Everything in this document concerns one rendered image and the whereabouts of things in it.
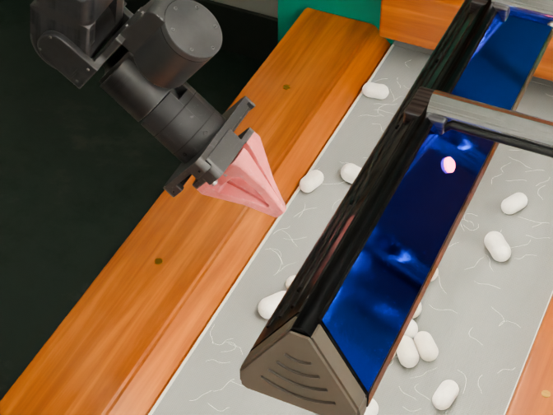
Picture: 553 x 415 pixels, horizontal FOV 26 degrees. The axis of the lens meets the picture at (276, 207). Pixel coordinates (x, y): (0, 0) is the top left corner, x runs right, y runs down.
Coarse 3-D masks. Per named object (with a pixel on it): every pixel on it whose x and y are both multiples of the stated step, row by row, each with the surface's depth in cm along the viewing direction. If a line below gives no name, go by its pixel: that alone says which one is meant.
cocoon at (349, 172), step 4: (348, 164) 132; (352, 164) 132; (344, 168) 132; (348, 168) 132; (352, 168) 132; (356, 168) 132; (360, 168) 132; (344, 172) 132; (348, 172) 132; (352, 172) 132; (356, 172) 131; (344, 176) 132; (348, 176) 132; (352, 176) 131; (348, 180) 132; (352, 180) 132
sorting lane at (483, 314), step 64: (384, 64) 149; (384, 128) 140; (320, 192) 132; (512, 192) 132; (256, 256) 125; (448, 256) 125; (512, 256) 125; (256, 320) 118; (448, 320) 118; (512, 320) 118; (192, 384) 113; (384, 384) 113; (512, 384) 113
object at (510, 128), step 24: (480, 0) 93; (504, 0) 92; (528, 0) 92; (552, 0) 92; (552, 24) 92; (432, 96) 83; (456, 96) 83; (408, 120) 83; (432, 120) 83; (456, 120) 82; (480, 120) 82; (504, 120) 81; (528, 120) 81; (504, 144) 81; (528, 144) 81; (552, 144) 80
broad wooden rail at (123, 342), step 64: (320, 64) 145; (256, 128) 136; (320, 128) 138; (192, 192) 128; (128, 256) 121; (192, 256) 121; (64, 320) 115; (128, 320) 115; (192, 320) 117; (64, 384) 110; (128, 384) 110
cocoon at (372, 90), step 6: (366, 84) 143; (372, 84) 143; (378, 84) 143; (366, 90) 143; (372, 90) 143; (378, 90) 143; (384, 90) 143; (372, 96) 143; (378, 96) 143; (384, 96) 143
